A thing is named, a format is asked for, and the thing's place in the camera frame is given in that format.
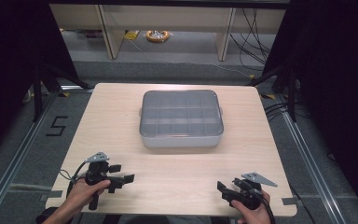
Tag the yellow packet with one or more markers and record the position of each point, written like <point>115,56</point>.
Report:
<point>131,35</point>

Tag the person's left hand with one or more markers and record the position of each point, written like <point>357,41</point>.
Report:
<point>80,193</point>

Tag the transparent grey box lid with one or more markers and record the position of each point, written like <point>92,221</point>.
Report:
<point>180,112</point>

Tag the grey compartment storage box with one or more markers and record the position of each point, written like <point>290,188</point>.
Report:
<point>180,141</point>

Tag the person's right hand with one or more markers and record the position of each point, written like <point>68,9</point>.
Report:
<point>256,216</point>

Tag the black metal stand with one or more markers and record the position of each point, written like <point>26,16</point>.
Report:
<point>38,93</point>
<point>291,93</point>

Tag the black curtain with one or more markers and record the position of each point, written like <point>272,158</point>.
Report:
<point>332,77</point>
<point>12,62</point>

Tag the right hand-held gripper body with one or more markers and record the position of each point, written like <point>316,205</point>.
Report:
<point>251,196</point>

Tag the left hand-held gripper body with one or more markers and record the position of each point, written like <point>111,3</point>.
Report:
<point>97,174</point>

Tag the metal floor rail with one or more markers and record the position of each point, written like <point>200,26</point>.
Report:
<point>15,161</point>
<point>310,161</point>

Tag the light wooden shelf unit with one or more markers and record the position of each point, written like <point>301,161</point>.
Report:
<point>167,18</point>

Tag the yellow black floor tape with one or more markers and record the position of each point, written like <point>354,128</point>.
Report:
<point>268,96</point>
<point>64,94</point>

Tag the grey tape strip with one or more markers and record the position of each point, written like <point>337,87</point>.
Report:
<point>51,195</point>
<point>292,201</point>

